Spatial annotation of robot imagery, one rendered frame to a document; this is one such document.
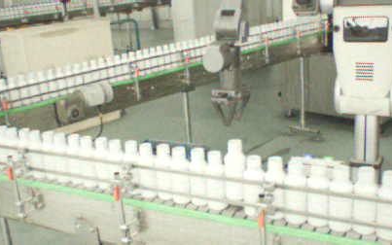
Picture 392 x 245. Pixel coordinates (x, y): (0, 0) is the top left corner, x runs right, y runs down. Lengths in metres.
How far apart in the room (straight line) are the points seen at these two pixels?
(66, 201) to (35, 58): 3.83
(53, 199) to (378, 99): 1.17
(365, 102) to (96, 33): 4.37
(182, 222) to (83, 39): 4.42
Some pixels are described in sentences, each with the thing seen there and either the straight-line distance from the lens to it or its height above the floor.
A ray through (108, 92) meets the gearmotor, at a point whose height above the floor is 0.99.
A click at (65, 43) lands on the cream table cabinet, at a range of 5.62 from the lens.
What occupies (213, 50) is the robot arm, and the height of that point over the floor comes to 1.47.
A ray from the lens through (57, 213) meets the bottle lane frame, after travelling 1.79.
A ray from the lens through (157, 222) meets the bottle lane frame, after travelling 1.52.
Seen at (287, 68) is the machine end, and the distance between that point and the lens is 5.47.
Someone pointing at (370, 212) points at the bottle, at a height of 1.06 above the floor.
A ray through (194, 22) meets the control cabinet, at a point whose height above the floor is 0.92.
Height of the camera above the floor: 1.65
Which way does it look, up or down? 17 degrees down
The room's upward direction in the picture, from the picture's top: 5 degrees counter-clockwise
